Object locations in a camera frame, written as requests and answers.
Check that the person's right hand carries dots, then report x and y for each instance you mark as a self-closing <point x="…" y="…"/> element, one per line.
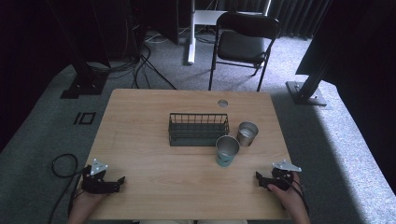
<point x="292" y="199"/>

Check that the black metal stand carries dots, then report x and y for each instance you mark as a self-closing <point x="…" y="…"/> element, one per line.
<point x="306" y="93"/>
<point x="84" y="84"/>

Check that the dark pleated curtain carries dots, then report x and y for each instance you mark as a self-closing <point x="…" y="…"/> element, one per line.
<point x="295" y="18"/>

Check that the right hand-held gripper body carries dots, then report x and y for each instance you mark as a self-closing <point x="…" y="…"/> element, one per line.
<point x="281" y="180"/>

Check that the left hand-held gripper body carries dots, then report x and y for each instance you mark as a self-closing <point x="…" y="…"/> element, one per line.
<point x="96" y="183"/>

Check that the black folding chair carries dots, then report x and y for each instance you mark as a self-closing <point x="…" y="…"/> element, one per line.
<point x="241" y="46"/>

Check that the person's left hand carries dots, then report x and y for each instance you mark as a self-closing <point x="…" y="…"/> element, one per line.
<point x="85" y="202"/>

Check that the teal metal cup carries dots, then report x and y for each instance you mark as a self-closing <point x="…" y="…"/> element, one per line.
<point x="226" y="155"/>

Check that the round grey table grommet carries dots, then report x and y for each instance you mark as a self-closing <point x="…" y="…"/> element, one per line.
<point x="222" y="103"/>

